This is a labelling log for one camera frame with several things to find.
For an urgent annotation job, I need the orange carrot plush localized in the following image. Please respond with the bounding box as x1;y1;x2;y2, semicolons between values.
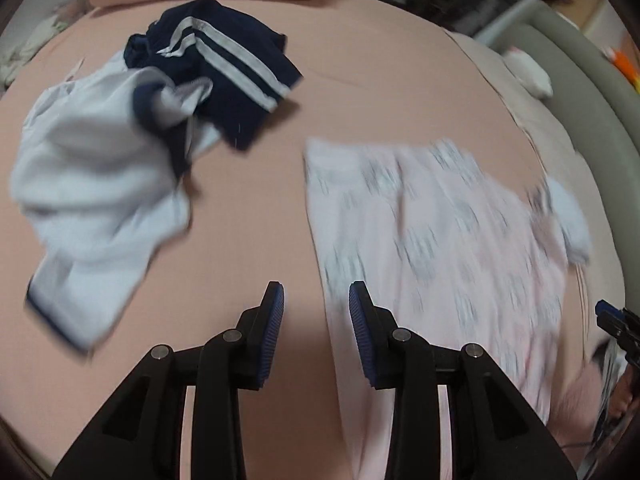
607;47;640;81

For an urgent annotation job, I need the round pink bed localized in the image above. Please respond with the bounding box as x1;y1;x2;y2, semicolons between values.
0;0;601;480

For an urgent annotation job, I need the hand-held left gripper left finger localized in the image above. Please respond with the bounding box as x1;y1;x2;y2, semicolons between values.
52;281;285;480

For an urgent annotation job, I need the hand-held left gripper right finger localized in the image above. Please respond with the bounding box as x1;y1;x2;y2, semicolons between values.
348;281;583;480

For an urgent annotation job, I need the folded white garment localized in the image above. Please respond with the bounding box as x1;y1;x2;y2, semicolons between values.
545;177;593;266

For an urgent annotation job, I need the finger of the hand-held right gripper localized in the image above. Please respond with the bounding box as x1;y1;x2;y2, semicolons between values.
595;300;640;353

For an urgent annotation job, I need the pile of light clothes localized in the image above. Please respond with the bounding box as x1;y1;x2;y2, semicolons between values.
0;10;81;91

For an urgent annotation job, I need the grey padded headboard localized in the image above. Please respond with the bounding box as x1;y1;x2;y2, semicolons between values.
510;0;640;211

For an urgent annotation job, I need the pink cartoon-print pajama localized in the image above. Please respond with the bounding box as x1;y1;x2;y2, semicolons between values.
304;137;596;480

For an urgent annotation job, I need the white navy-trimmed t-shirt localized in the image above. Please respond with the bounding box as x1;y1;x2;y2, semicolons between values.
10;55;221;356

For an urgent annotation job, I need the navy white-striped garment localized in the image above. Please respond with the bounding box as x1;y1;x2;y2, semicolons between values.
124;0;303;151

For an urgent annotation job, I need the white plush toy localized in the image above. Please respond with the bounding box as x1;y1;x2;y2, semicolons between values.
502;47;553;98

